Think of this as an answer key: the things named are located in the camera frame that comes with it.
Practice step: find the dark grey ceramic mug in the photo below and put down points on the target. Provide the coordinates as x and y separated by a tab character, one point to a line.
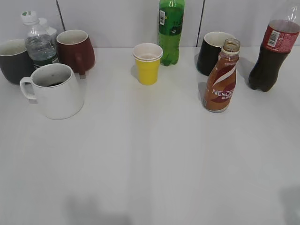
15	62

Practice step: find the yellow paper cup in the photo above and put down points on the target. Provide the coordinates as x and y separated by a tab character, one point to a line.
147	60

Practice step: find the white ceramic mug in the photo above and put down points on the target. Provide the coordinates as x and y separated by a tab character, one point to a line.
56	90

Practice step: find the cola bottle red label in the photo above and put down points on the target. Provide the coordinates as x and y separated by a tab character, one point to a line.
279	38

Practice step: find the dark red ceramic mug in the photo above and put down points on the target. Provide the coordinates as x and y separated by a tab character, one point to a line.
75	50

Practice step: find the brown Nescafe coffee bottle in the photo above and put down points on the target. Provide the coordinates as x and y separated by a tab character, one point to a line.
222	79

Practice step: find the green soda bottle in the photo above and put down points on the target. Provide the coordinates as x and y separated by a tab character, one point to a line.
170	21

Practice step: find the clear water bottle green label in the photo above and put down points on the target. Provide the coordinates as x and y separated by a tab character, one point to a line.
39	44

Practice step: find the black ceramic mug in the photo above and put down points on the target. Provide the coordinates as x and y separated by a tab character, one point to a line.
211	47

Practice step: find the white bottle behind water bottle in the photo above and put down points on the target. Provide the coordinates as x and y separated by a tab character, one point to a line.
50	30

